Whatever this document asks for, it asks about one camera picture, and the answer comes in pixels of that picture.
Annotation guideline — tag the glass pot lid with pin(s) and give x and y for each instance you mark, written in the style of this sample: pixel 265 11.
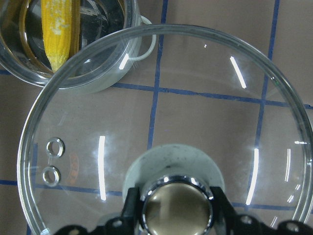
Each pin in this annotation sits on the glass pot lid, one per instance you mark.
pixel 204 109

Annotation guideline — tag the pale green cooking pot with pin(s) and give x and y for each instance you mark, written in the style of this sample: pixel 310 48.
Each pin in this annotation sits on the pale green cooking pot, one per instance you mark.
pixel 22 50

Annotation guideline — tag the brown paper table mat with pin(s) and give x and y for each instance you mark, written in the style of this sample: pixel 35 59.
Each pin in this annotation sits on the brown paper table mat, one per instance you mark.
pixel 282 29

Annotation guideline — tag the yellow corn cob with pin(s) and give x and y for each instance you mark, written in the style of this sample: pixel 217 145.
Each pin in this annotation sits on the yellow corn cob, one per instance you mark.
pixel 56 26

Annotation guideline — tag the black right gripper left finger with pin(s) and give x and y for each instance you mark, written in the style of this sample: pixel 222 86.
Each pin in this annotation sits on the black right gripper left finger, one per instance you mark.
pixel 131 211

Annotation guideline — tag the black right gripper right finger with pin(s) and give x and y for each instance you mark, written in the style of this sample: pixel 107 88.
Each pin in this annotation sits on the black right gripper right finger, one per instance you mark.
pixel 224 215

